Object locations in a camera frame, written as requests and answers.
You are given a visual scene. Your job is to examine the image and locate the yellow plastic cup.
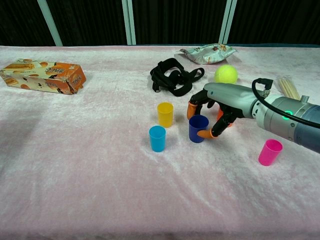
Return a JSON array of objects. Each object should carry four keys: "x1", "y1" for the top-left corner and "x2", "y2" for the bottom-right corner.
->
[{"x1": 157, "y1": 101, "x2": 174, "y2": 129}]

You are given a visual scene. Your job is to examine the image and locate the pink plastic cup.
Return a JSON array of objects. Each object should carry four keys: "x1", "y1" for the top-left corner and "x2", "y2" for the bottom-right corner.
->
[{"x1": 258, "y1": 139, "x2": 284, "y2": 167}]

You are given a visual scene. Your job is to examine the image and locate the silver snack bag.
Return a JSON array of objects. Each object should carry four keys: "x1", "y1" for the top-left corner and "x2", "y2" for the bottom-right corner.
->
[{"x1": 174, "y1": 43, "x2": 239, "y2": 66}]

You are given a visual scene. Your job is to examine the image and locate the light blue plastic cup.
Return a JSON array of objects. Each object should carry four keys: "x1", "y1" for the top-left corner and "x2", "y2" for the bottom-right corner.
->
[{"x1": 148, "y1": 125, "x2": 167, "y2": 153}]

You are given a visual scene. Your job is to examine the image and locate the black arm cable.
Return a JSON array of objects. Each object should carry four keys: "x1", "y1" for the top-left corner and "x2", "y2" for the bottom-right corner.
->
[{"x1": 251, "y1": 77, "x2": 320, "y2": 130}]

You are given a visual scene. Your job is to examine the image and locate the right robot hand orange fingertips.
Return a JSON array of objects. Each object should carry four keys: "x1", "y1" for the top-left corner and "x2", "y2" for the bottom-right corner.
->
[{"x1": 186, "y1": 83, "x2": 260, "y2": 140}]

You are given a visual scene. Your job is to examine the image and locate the black strap harness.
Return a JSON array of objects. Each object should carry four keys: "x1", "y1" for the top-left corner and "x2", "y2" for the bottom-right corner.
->
[{"x1": 149, "y1": 57, "x2": 205, "y2": 98}]

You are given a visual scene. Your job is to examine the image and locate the pink velvet tablecloth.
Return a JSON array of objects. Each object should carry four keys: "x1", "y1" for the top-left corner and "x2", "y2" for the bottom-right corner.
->
[{"x1": 0, "y1": 44, "x2": 320, "y2": 240}]

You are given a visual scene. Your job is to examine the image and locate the orange biscuit box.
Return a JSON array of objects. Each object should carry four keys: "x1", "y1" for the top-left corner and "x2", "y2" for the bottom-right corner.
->
[{"x1": 0, "y1": 58, "x2": 87, "y2": 96}]

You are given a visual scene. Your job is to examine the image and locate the white partition post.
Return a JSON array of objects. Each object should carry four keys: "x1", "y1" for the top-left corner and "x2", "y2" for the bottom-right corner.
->
[
  {"x1": 218, "y1": 0, "x2": 238, "y2": 45},
  {"x1": 37, "y1": 0, "x2": 63, "y2": 47},
  {"x1": 121, "y1": 0, "x2": 137, "y2": 46}
]

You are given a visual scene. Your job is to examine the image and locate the yellow tennis ball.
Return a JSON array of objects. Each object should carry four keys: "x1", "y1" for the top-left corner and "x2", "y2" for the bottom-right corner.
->
[{"x1": 214, "y1": 64, "x2": 239, "y2": 85}]

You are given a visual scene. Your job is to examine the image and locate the bamboo skewers pack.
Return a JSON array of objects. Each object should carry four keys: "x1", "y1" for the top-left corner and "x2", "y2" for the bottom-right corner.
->
[{"x1": 274, "y1": 76, "x2": 302, "y2": 101}]

